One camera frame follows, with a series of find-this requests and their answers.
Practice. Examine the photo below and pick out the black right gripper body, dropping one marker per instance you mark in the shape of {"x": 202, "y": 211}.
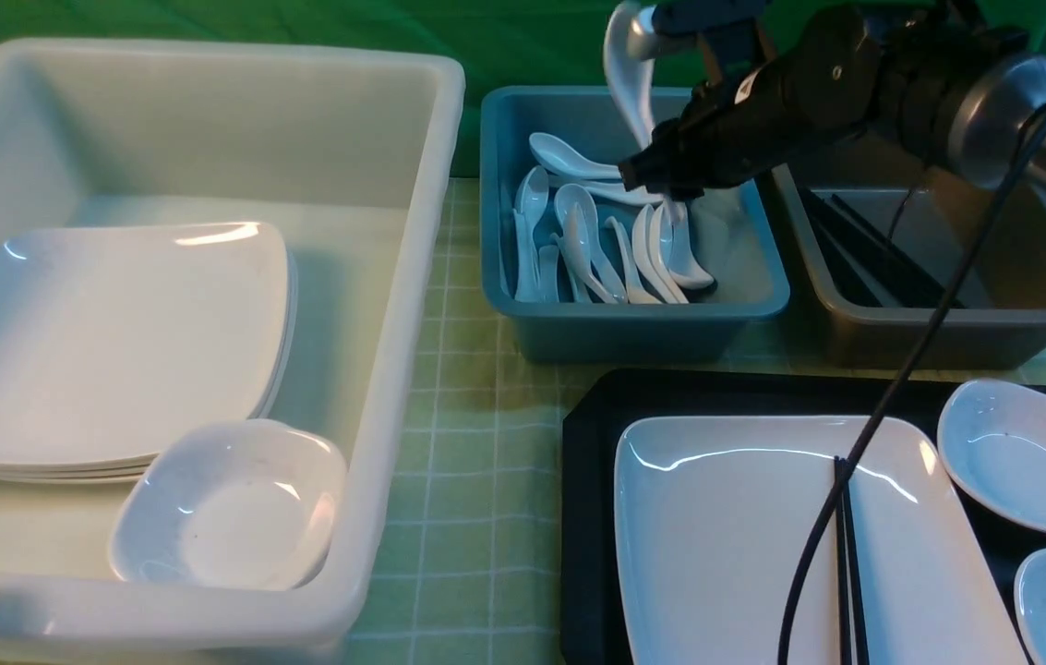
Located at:
{"x": 755, "y": 111}

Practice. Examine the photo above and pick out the white ceramic spoon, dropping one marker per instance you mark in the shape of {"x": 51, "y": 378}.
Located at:
{"x": 629, "y": 80}

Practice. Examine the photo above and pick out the white small square bowl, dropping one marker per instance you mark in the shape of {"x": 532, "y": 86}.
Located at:
{"x": 992, "y": 442}

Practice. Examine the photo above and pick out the large white rectangular plate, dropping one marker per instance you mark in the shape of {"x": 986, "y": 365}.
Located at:
{"x": 711, "y": 514}

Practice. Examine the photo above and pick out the black chopstick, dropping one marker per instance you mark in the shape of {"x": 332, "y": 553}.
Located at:
{"x": 855, "y": 587}
{"x": 847, "y": 649}

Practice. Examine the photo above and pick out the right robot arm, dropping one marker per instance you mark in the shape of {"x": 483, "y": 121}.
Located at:
{"x": 953, "y": 92}

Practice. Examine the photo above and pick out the black chopsticks in bin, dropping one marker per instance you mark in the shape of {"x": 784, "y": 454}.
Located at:
{"x": 875, "y": 272}

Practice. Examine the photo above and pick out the brown plastic bin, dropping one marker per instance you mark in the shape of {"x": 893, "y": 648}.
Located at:
{"x": 999, "y": 319}

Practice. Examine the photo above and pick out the stack of white square plates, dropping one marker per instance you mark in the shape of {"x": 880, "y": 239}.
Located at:
{"x": 116, "y": 341}

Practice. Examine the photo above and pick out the white spoons pile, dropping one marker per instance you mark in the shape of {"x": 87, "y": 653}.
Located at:
{"x": 619, "y": 245}

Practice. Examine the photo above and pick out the white bowl in tub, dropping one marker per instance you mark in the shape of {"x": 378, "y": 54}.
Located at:
{"x": 248, "y": 504}

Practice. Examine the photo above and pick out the blue-grey plastic bin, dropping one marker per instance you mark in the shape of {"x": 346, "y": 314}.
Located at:
{"x": 738, "y": 249}

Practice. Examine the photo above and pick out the green backdrop cloth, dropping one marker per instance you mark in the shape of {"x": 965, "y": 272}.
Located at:
{"x": 499, "y": 43}

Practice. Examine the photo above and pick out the large white plastic tub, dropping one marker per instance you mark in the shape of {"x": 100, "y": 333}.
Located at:
{"x": 348, "y": 153}

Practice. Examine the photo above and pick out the black serving tray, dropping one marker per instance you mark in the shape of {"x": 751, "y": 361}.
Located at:
{"x": 591, "y": 624}

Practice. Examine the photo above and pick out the green checkered table mat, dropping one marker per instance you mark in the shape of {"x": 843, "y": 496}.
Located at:
{"x": 468, "y": 565}

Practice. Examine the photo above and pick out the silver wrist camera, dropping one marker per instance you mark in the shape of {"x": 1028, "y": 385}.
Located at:
{"x": 674, "y": 26}

